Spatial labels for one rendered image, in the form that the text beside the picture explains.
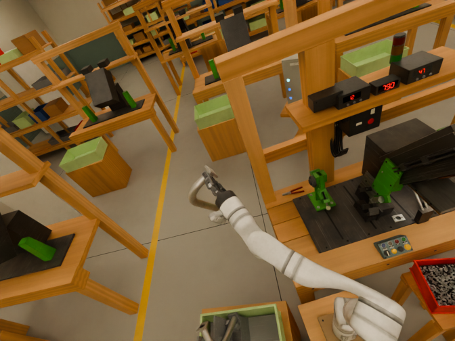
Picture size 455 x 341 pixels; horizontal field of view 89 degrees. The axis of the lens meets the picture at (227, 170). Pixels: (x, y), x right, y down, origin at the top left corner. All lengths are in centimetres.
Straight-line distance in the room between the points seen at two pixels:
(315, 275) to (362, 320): 13
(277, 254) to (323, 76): 91
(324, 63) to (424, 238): 105
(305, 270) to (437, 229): 113
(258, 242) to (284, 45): 84
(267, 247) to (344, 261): 88
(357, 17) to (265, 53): 41
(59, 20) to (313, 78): 1153
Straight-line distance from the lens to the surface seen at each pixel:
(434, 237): 167
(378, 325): 68
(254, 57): 113
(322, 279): 68
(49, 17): 1242
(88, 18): 1182
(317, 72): 128
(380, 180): 152
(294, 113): 135
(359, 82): 138
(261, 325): 149
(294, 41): 118
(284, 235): 160
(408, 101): 186
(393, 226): 165
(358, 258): 152
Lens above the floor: 229
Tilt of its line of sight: 42 degrees down
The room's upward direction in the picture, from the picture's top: 24 degrees counter-clockwise
